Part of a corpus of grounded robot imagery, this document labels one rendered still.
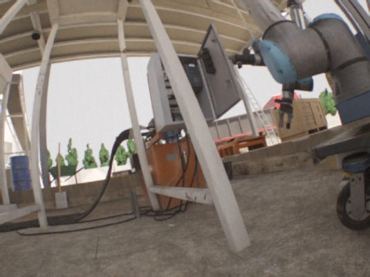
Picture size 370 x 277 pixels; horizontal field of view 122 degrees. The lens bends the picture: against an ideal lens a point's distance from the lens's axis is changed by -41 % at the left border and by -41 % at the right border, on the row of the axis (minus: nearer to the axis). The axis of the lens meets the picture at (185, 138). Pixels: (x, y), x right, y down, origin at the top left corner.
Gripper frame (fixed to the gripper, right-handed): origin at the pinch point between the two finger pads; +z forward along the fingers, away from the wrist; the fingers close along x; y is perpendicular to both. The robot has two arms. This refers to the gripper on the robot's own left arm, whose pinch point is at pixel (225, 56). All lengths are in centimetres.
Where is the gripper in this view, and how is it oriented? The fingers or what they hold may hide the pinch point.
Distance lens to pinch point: 115.3
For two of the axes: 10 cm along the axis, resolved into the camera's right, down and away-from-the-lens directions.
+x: -1.8, 1.9, 9.6
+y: 2.1, 9.7, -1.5
